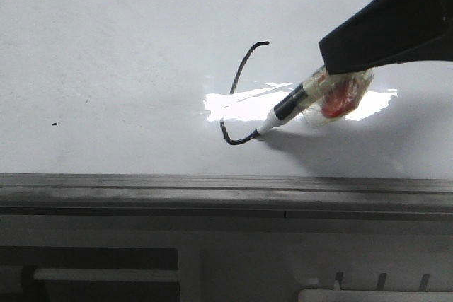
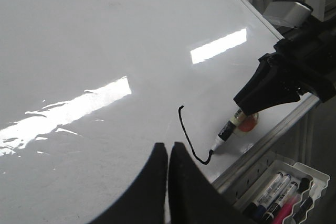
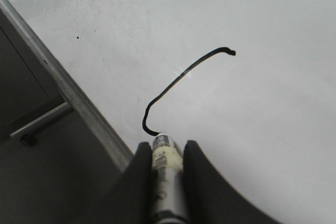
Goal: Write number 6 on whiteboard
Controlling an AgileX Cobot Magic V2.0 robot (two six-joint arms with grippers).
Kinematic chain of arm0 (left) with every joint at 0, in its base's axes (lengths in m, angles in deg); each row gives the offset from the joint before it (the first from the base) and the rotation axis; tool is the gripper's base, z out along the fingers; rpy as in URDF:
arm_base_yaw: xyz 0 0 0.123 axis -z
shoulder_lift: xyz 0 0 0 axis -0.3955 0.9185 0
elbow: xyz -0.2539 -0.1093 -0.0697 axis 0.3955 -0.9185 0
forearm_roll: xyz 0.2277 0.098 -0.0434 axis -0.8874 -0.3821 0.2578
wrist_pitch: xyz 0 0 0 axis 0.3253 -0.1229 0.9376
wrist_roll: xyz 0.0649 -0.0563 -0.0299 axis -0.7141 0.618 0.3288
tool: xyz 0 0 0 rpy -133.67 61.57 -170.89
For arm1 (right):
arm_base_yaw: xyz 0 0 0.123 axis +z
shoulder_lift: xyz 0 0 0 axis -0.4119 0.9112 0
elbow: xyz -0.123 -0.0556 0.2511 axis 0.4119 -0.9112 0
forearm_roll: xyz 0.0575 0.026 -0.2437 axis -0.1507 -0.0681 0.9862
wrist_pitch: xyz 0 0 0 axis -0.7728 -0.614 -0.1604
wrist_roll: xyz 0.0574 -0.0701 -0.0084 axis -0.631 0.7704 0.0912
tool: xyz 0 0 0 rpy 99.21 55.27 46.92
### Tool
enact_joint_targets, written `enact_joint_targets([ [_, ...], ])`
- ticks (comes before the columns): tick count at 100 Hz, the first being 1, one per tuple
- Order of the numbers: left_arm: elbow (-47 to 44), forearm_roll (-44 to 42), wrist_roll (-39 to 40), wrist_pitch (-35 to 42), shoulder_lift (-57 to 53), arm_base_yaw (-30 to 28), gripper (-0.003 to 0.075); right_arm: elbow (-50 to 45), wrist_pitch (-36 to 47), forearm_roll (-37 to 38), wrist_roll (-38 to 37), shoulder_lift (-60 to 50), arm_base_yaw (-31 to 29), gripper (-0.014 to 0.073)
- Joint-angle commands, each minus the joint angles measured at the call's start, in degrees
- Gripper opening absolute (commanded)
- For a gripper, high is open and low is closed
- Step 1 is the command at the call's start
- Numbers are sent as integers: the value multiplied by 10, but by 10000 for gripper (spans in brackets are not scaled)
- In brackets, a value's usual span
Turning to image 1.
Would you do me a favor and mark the white whiteboard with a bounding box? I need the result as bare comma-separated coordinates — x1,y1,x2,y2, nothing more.
1,0,452,179

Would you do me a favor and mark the black white whiteboard marker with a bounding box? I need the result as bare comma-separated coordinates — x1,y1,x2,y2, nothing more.
252,66,345,137

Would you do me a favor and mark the grey aluminium whiteboard frame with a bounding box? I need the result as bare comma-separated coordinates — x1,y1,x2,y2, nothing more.
1,173,452,219

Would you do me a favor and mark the red magnet taped to marker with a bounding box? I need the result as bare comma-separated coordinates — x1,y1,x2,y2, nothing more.
302,66,374,127

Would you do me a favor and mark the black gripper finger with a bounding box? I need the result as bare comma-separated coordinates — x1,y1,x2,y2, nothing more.
319,0,452,74

